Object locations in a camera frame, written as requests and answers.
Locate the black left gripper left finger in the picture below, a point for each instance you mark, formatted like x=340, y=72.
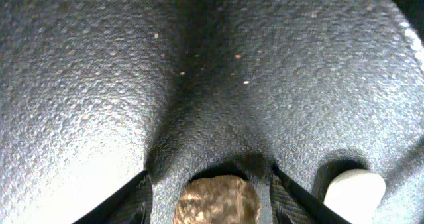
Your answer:
x=131, y=204

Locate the white plastic fork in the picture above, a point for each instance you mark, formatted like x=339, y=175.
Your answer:
x=355, y=195

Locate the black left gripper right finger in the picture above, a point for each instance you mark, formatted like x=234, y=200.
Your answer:
x=292, y=204

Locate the round black serving tray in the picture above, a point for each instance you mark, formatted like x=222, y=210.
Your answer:
x=93, y=92

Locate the brown walnut shell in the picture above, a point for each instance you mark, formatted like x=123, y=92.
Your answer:
x=218, y=200

